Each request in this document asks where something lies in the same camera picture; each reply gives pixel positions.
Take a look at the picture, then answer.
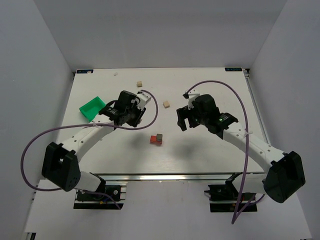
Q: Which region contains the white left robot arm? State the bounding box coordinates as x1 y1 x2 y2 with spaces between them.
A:
41 90 151 193

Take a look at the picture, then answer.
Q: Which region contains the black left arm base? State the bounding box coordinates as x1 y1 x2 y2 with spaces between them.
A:
73 180 127 210

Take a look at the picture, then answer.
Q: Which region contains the blue corner label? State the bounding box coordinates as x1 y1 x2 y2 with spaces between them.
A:
224 67 243 72
76 69 94 74

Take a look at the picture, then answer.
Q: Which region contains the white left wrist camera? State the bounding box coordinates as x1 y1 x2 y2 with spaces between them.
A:
136 91 152 110

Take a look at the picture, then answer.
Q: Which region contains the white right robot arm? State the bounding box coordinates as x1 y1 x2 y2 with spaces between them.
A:
176 92 306 203

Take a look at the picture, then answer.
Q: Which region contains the green plastic tray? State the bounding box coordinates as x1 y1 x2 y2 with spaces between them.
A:
79 96 106 122

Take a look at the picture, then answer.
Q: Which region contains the wood cube with red square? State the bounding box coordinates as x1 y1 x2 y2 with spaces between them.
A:
136 81 143 88

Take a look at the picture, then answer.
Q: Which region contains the dark olive cube block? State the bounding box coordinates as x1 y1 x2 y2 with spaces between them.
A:
156 133 163 141

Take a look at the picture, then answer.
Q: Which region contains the blue left corner label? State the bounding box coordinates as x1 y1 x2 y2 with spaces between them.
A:
76 69 94 74

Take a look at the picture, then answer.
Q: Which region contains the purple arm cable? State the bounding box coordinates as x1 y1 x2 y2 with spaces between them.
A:
183 80 265 225
20 89 160 210

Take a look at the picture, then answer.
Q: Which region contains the aluminium right frame rail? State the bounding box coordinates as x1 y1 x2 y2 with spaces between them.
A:
242 68 283 173

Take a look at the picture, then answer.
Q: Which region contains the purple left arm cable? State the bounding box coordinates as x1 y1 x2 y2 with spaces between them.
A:
20 89 160 210

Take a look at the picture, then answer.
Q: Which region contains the blue right corner label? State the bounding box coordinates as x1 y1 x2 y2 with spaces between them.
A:
224 67 243 72

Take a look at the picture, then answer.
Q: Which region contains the red wood block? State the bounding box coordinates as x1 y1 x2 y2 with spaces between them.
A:
149 135 163 145

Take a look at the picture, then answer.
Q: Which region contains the wood cube with number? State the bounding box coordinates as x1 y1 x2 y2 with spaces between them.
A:
163 101 170 109

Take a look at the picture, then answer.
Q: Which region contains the aluminium frame rail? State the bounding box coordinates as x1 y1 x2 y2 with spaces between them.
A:
242 68 283 173
95 172 236 182

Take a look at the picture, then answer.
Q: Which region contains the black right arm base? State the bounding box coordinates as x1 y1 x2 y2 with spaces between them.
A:
204 172 258 213

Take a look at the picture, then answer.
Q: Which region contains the aluminium front frame rail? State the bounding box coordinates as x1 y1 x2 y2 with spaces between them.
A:
95 172 236 182

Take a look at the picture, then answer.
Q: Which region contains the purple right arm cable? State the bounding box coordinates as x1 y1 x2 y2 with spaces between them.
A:
183 80 265 225

